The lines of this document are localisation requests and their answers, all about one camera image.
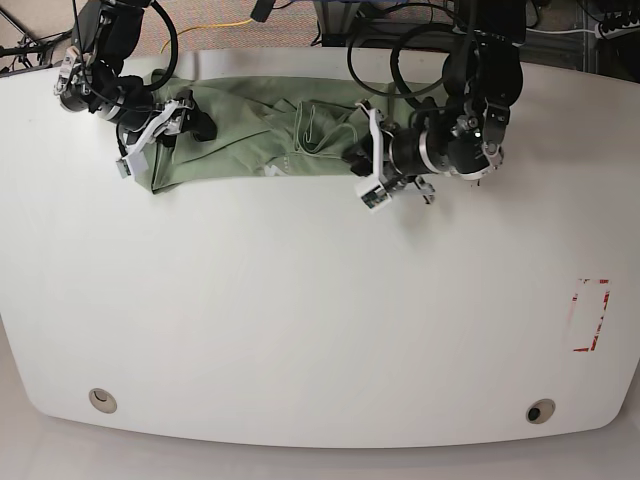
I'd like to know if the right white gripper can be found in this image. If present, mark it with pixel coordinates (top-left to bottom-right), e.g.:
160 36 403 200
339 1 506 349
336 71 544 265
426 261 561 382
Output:
116 97 218 178

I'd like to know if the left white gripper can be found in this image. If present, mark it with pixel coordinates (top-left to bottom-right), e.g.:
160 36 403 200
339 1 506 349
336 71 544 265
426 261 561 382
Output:
341 101 435 213

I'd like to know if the green T-shirt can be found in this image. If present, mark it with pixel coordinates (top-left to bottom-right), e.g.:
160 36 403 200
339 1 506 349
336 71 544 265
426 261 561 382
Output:
136 76 410 194

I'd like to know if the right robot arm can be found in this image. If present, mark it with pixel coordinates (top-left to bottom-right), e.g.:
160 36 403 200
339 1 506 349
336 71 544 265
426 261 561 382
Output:
54 1 217 178

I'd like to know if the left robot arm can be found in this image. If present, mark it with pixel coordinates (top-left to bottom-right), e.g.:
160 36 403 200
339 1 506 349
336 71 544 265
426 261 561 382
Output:
343 1 527 211

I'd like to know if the black tripod stand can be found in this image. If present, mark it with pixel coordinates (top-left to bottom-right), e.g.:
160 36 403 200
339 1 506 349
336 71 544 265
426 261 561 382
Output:
1 8 73 77

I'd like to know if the red tape rectangle marking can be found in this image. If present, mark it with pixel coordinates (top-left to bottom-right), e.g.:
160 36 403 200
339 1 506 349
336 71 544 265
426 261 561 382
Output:
567 278 611 353

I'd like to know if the white power strip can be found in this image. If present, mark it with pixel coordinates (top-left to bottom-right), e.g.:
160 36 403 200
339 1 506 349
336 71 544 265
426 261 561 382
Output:
594 10 639 40

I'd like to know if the yellow cable on floor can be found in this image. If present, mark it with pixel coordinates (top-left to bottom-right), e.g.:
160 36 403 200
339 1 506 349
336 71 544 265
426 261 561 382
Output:
159 17 254 55

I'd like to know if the aluminium frame with cables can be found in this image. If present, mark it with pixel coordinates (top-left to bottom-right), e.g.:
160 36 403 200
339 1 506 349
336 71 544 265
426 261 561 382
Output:
311 1 460 52

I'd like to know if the left table cable grommet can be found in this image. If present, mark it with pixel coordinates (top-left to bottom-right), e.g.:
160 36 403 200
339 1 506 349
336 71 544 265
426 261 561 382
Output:
88 388 117 414

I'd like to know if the table cable grommet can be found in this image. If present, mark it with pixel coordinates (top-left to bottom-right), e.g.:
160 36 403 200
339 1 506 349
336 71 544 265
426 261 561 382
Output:
88 388 117 414
525 398 556 425

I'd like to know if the right table cable grommet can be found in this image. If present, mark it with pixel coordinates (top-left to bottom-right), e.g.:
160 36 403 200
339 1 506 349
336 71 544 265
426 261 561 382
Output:
525 398 556 425

